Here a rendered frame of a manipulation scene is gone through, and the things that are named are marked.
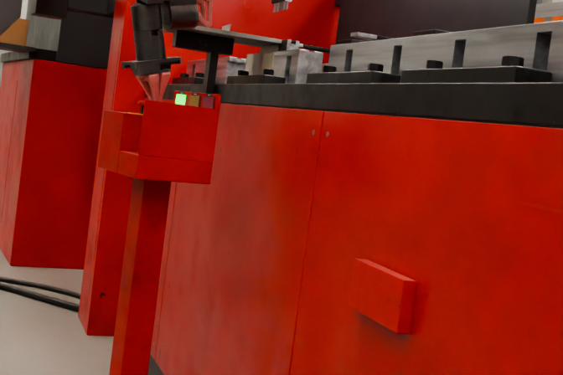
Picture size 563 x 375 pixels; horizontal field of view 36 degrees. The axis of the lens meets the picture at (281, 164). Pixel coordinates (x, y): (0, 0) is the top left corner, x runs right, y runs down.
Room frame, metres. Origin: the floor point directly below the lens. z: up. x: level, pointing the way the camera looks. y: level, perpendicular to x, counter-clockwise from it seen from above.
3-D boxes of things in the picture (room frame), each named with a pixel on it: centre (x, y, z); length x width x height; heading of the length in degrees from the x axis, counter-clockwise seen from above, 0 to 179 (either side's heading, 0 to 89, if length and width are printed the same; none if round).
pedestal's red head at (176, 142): (1.73, 0.26, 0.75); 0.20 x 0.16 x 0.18; 34
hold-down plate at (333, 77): (1.58, -0.10, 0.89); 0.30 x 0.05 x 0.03; 20
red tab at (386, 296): (1.15, -0.16, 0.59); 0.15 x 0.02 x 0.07; 20
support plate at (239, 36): (2.12, 0.19, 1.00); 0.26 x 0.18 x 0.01; 110
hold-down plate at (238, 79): (2.11, 0.09, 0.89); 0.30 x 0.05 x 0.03; 20
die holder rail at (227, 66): (2.69, 0.24, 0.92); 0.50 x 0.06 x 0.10; 20
